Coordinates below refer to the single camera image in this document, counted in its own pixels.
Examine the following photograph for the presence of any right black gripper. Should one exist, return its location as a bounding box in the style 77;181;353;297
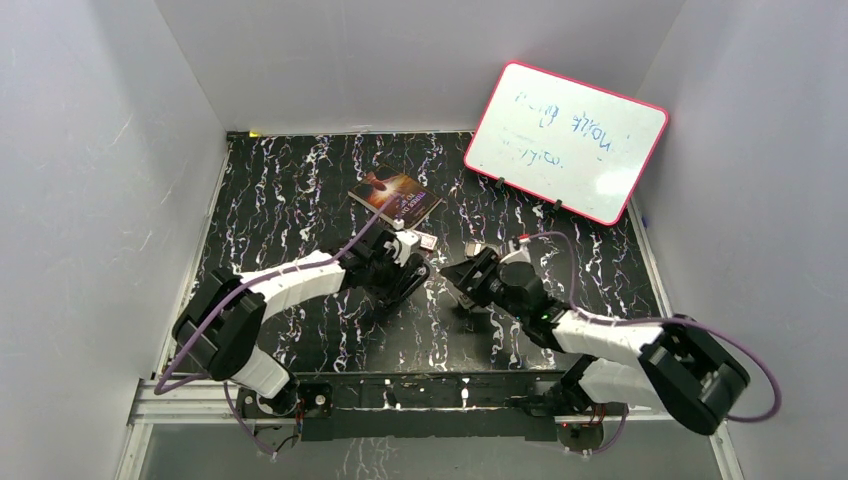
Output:
440;245;528;323

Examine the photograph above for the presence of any red white staple box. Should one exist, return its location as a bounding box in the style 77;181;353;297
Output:
417;232;438;252

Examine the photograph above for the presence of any cardboard staple tray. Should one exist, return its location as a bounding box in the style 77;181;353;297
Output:
464;241;486;259

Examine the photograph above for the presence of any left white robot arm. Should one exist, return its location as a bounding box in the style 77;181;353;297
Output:
171;227;430;416

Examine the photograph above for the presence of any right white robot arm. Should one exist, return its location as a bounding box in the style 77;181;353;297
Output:
439;247;750;435

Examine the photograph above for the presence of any dark paperback book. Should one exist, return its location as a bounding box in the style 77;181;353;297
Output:
348;165;442;230

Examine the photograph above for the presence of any pink framed whiteboard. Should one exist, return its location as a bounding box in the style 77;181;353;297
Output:
464;62;669;226

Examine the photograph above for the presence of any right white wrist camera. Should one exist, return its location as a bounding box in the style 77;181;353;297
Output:
500;235;532;264

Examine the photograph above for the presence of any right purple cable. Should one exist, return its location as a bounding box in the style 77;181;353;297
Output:
519;230;783;458

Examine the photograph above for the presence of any purple cable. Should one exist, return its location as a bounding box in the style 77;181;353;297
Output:
519;230;783;458
153;195;405;458

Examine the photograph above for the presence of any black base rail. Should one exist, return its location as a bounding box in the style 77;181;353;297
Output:
235;371;624;444

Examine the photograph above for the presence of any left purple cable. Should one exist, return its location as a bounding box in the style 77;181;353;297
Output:
153;195;405;458

